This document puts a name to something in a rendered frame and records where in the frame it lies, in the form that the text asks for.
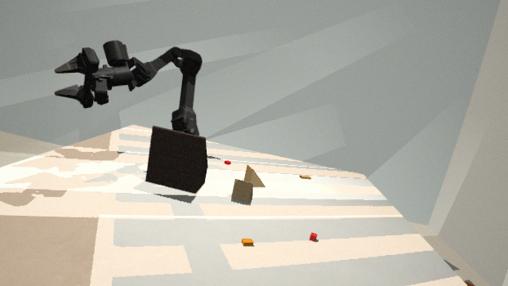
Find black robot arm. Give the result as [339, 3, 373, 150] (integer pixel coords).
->
[92, 40, 203, 136]

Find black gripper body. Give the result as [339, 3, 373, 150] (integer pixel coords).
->
[79, 47, 117, 108]

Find small orange block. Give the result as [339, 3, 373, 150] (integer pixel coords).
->
[241, 239, 253, 246]

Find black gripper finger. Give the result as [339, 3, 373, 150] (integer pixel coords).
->
[55, 52, 88, 75]
[54, 84, 84, 105]

